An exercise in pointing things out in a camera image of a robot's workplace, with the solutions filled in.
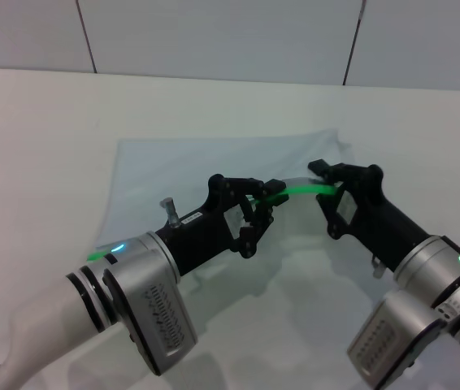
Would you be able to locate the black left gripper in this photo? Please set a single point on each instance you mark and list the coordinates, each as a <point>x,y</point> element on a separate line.
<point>201,235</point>

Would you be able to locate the translucent document bag green zipper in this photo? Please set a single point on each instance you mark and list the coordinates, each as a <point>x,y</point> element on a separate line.
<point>165,170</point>

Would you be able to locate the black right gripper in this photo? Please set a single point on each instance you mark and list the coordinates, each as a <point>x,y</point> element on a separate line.
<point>376,219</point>

